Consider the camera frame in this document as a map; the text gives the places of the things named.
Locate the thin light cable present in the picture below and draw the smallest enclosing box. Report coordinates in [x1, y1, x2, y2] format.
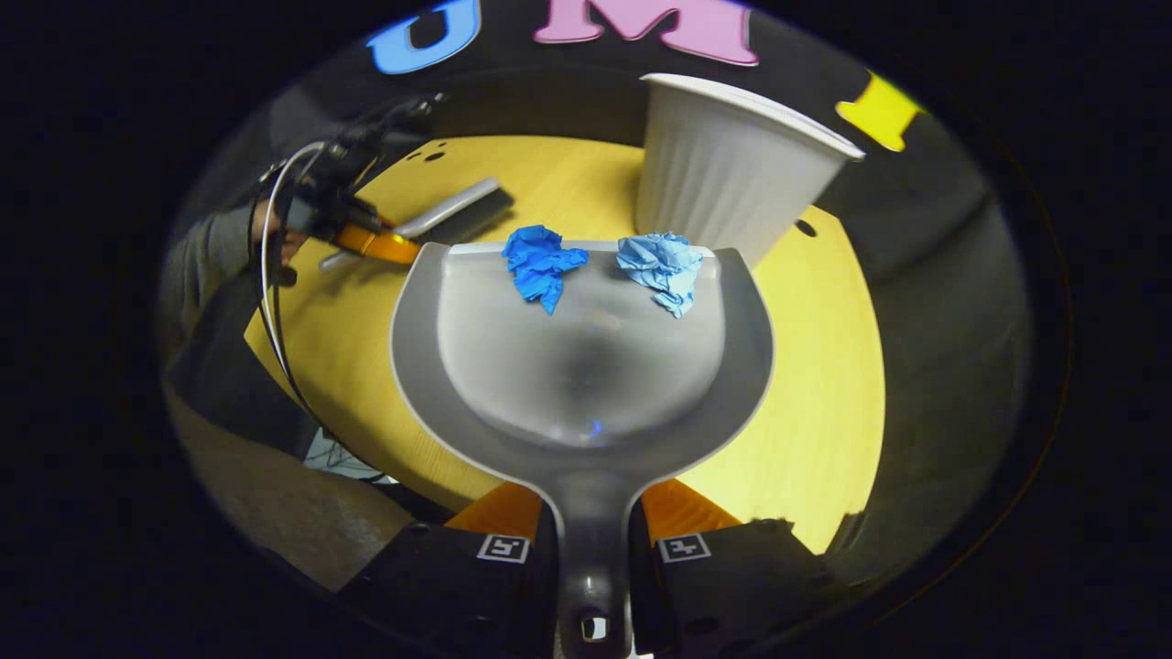
[258, 141, 390, 463]

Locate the dark blue paper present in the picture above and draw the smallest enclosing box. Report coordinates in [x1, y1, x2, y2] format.
[501, 224, 591, 316]

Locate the grey plastic dustpan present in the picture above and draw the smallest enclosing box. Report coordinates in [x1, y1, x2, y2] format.
[389, 240, 776, 659]

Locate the light blue paper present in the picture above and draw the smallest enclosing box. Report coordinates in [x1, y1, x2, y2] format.
[615, 231, 705, 319]

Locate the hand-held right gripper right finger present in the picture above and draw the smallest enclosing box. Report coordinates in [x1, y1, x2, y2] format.
[627, 477, 863, 659]

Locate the white ribbed garbage bin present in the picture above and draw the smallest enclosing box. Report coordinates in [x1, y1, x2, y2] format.
[634, 73, 867, 272]

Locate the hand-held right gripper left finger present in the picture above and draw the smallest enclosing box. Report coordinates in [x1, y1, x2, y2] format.
[337, 481, 560, 659]

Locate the white device with cables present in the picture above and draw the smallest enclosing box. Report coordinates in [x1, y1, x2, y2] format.
[302, 426, 396, 483]

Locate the small grey broom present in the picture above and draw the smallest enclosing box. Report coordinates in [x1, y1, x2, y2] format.
[318, 177, 515, 274]

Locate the yellow wooden desktop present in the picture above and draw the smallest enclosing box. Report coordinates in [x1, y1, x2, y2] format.
[243, 135, 887, 556]

